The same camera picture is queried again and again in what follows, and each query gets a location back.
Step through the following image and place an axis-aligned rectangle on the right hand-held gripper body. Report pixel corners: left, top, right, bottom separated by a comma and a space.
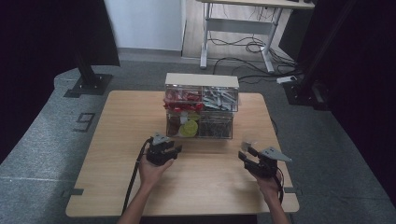
247, 147, 293, 179

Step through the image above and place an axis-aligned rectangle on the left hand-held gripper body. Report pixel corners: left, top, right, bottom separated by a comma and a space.
145, 132, 177, 167

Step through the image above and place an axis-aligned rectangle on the clear glass cup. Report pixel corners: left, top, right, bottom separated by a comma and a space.
240, 137, 259, 154

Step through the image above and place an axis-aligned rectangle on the clear organizer box white lid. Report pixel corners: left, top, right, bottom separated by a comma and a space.
163, 72, 241, 140

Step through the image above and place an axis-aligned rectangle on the person's right hand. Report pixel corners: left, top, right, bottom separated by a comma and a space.
253, 169, 285, 203

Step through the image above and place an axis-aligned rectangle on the person's left hand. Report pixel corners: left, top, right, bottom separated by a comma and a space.
137, 152, 176, 191

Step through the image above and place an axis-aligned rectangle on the large yellow-green round capsule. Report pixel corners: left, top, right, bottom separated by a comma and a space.
178, 119, 200, 138

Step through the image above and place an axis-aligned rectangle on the pile of dark packets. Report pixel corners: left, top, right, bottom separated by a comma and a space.
198, 113, 233, 139

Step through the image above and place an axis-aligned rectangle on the pile of red packets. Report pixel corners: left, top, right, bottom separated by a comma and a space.
163, 88, 205, 114

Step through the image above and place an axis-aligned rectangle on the pile of grey packets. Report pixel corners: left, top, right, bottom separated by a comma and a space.
202, 87, 239, 112

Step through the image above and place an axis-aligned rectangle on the white power strip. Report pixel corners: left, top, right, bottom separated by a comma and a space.
276, 75, 298, 85

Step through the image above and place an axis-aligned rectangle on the black slanted metal stand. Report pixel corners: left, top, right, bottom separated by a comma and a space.
281, 0, 359, 112

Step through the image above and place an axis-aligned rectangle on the white metal desk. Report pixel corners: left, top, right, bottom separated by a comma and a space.
195, 0, 316, 74

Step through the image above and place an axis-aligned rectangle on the black curtain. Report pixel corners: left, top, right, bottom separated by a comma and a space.
0, 0, 121, 164
295, 0, 396, 208

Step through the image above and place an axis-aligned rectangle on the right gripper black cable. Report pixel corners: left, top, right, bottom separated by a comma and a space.
274, 167, 286, 205

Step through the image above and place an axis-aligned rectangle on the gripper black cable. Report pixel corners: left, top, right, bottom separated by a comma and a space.
122, 137, 154, 216
274, 167, 286, 205

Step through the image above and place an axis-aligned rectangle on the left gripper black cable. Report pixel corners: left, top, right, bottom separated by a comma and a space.
122, 137, 154, 216

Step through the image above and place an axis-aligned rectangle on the black stand with base plate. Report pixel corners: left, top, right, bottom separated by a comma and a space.
64, 46, 114, 99

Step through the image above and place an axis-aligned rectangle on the tangle of black floor cables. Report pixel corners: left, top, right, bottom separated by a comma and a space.
207, 29, 298, 85

